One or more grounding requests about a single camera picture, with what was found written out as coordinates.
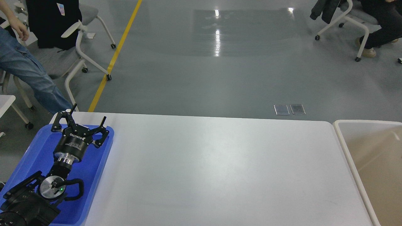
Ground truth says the grey white office chair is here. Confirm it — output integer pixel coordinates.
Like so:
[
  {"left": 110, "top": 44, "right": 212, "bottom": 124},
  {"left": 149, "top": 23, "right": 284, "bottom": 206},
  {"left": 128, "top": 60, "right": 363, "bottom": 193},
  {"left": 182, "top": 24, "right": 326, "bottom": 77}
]
[{"left": 1, "top": 25, "right": 111, "bottom": 107}]

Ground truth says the blue plastic tray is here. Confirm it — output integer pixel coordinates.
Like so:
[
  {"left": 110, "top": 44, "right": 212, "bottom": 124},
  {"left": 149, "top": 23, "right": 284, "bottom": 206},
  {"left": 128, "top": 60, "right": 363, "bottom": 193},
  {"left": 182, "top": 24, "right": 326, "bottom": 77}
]
[{"left": 1, "top": 125, "right": 114, "bottom": 226}]

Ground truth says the right floor socket plate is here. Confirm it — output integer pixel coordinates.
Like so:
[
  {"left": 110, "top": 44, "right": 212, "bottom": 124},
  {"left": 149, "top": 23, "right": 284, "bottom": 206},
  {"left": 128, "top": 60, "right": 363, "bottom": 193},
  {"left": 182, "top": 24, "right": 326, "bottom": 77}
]
[{"left": 290, "top": 104, "right": 306, "bottom": 115}]

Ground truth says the person in black clothes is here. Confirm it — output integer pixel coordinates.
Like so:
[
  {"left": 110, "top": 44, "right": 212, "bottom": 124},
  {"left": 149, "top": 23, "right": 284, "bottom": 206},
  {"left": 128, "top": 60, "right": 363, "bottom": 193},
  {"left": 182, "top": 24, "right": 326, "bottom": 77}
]
[{"left": 360, "top": 0, "right": 402, "bottom": 58}]

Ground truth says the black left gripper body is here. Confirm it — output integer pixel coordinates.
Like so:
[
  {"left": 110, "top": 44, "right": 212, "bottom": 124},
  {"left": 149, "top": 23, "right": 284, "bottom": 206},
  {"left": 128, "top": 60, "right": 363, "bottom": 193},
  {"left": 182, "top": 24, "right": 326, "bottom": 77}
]
[{"left": 53, "top": 125, "right": 93, "bottom": 164}]

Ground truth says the floor socket plate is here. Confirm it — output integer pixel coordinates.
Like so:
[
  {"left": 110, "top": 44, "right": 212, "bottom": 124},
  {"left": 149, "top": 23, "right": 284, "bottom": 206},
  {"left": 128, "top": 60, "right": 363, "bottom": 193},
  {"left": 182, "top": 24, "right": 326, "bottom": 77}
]
[
  {"left": 273, "top": 105, "right": 290, "bottom": 116},
  {"left": 290, "top": 104, "right": 306, "bottom": 115}
]

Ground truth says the beige plastic bin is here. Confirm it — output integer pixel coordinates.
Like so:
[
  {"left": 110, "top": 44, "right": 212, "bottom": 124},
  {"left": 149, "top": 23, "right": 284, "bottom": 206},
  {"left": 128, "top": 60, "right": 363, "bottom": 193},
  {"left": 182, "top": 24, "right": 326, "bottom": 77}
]
[{"left": 333, "top": 120, "right": 402, "bottom": 226}]

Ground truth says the dark grey hanging jacket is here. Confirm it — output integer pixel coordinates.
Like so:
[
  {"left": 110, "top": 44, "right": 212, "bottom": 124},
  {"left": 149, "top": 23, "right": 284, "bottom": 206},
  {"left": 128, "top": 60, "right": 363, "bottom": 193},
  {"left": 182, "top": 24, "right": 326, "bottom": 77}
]
[{"left": 310, "top": 0, "right": 348, "bottom": 24}]

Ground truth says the white chair right background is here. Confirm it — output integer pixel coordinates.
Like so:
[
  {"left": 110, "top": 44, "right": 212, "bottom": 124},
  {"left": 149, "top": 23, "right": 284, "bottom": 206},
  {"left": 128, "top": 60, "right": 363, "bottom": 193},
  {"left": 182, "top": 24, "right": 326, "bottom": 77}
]
[{"left": 315, "top": 0, "right": 379, "bottom": 62}]

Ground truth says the left floor socket plate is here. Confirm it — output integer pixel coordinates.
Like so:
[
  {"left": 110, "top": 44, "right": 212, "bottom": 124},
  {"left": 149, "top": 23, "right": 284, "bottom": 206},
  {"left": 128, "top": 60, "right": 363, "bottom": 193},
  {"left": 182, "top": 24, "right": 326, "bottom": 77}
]
[{"left": 273, "top": 105, "right": 290, "bottom": 116}]

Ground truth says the bystander bare hand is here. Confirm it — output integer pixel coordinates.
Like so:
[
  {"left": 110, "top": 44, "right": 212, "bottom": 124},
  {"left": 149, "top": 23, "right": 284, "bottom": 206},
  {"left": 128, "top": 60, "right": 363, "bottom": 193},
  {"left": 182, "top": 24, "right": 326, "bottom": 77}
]
[{"left": 8, "top": 17, "right": 29, "bottom": 41}]

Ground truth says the yellow floor tape line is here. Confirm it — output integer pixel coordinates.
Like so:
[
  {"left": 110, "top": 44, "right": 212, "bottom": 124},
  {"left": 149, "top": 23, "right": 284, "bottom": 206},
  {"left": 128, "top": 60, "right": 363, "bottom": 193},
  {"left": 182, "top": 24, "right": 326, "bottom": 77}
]
[{"left": 87, "top": 0, "right": 143, "bottom": 112}]

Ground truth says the black jacket on chair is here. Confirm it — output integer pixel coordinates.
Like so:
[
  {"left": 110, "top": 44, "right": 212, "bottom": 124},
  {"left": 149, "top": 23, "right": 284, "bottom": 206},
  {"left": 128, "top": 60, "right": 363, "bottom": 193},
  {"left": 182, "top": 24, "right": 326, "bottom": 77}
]
[{"left": 26, "top": 0, "right": 82, "bottom": 50}]

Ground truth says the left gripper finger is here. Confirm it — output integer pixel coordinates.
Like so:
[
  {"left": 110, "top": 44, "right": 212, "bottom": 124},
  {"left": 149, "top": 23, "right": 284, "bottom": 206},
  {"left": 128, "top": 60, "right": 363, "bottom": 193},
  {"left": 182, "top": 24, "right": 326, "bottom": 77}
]
[
  {"left": 84, "top": 116, "right": 109, "bottom": 148},
  {"left": 51, "top": 103, "right": 78, "bottom": 134}
]

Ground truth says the person in blue jeans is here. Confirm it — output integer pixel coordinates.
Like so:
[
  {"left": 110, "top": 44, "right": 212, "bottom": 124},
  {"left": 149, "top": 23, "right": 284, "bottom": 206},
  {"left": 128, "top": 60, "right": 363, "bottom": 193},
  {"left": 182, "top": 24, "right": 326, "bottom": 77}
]
[{"left": 0, "top": 28, "right": 72, "bottom": 114}]

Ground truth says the far grey office chair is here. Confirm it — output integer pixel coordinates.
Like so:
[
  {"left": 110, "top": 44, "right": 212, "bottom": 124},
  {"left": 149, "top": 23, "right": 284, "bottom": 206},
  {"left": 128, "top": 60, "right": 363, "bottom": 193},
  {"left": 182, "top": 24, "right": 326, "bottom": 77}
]
[{"left": 13, "top": 0, "right": 117, "bottom": 49}]

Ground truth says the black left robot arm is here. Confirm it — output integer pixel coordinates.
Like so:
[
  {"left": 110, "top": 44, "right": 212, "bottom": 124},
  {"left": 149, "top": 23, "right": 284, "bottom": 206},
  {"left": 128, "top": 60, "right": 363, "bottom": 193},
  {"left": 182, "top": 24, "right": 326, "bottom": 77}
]
[{"left": 1, "top": 109, "right": 114, "bottom": 226}]

